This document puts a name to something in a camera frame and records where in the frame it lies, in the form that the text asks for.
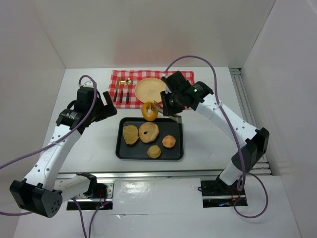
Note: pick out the black baking tray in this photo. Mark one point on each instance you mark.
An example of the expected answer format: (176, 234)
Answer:
(138, 151)

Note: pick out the small tan muffin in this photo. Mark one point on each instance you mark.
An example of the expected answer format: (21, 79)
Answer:
(154, 151)

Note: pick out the aluminium front rail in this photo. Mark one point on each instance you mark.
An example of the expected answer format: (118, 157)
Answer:
(158, 174)

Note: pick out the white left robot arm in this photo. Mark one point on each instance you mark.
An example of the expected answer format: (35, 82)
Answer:
(38, 192)

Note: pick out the flat seeded bread slice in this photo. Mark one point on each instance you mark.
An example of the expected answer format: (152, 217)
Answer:
(130, 134)

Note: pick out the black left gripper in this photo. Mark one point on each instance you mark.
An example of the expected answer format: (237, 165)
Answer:
(109, 104)

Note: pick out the gold knife black handle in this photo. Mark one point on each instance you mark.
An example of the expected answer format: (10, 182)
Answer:
(116, 89)

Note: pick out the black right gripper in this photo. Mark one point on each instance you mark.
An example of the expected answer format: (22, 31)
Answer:
(165, 104)

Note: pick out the beige round plate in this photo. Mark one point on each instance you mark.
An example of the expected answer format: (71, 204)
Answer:
(149, 89)

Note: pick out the red checkered cloth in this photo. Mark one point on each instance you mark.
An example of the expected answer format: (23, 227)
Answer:
(136, 76)

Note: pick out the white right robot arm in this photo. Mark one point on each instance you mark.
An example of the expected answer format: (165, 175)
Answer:
(251, 142)

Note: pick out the gold fork black handle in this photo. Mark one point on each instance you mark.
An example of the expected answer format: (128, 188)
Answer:
(122, 83)

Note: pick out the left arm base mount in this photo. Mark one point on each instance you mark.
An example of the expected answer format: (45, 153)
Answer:
(101, 199)

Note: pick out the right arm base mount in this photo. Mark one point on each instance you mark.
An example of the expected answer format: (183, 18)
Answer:
(217, 194)

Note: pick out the orange glazed donut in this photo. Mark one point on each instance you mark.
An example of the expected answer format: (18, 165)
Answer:
(149, 111)

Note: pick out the metal tongs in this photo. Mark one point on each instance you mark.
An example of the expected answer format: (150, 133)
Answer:
(175, 117)

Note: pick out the gold spoon black handle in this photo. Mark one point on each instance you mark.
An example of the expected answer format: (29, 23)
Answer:
(129, 82)

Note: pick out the small round bun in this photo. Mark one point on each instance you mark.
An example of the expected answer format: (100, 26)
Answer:
(169, 141)

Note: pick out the large pale bagel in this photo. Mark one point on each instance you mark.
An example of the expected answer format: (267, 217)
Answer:
(148, 132)

